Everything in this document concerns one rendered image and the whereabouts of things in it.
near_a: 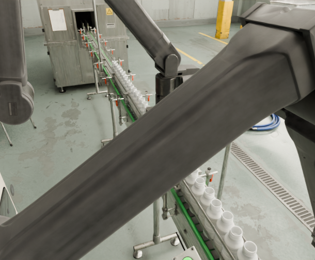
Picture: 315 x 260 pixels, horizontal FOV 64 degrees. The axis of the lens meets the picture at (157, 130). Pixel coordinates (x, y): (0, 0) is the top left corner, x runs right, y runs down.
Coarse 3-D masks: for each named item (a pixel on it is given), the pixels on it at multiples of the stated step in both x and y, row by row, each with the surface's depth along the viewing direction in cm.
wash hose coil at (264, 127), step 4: (272, 116) 371; (276, 116) 377; (272, 120) 357; (276, 120) 363; (264, 124) 347; (268, 124) 349; (272, 124) 353; (276, 124) 347; (252, 128) 339; (256, 128) 339; (260, 128) 339; (264, 128) 339; (268, 128) 340; (272, 128) 346
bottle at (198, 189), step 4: (196, 180) 97; (200, 180) 97; (196, 184) 95; (200, 184) 94; (204, 184) 96; (192, 188) 97; (196, 188) 96; (200, 188) 95; (204, 188) 97; (192, 192) 97; (196, 192) 96; (200, 192) 95; (196, 196) 96; (200, 196) 96; (192, 200) 99; (192, 204) 100; (196, 204) 98; (196, 208) 99; (192, 212) 102; (196, 212) 100
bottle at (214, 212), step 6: (210, 204) 87; (216, 204) 88; (210, 210) 87; (216, 210) 85; (222, 210) 89; (210, 216) 87; (216, 216) 86; (204, 222) 91; (210, 228) 89; (204, 234) 93; (210, 234) 91
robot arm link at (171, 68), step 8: (168, 56) 62; (176, 56) 62; (168, 64) 63; (176, 64) 64; (184, 64) 71; (192, 64) 71; (160, 72) 67; (168, 72) 64; (176, 72) 65; (184, 72) 68; (192, 72) 69; (184, 80) 68
